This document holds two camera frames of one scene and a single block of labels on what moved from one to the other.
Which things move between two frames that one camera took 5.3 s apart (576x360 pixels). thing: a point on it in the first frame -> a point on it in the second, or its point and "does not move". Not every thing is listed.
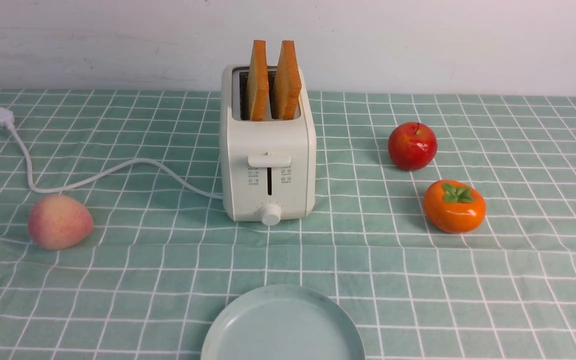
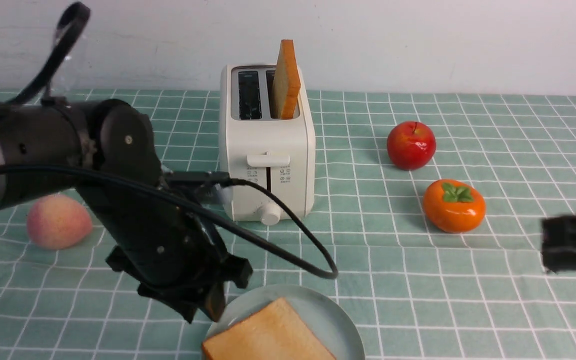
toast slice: x=258 y=81 -> x=275 y=332
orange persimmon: x=452 y=207 does not move
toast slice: x=287 y=85 does not move
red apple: x=412 y=146 does not move
